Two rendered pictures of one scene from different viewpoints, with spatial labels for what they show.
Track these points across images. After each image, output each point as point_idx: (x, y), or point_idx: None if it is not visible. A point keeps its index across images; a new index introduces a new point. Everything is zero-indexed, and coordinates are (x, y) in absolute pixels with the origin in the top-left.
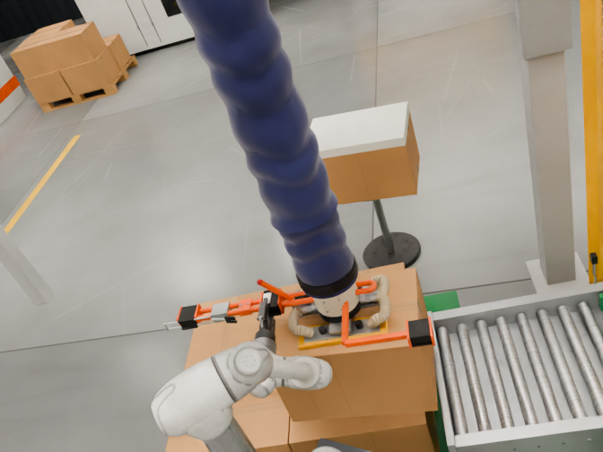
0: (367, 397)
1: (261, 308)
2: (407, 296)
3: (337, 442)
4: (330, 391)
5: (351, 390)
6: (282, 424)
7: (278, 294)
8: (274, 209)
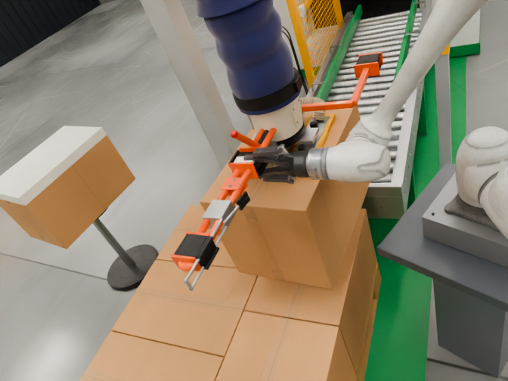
0: (352, 197)
1: (265, 150)
2: None
3: (388, 233)
4: (339, 211)
5: (345, 196)
6: (311, 329)
7: (252, 142)
8: None
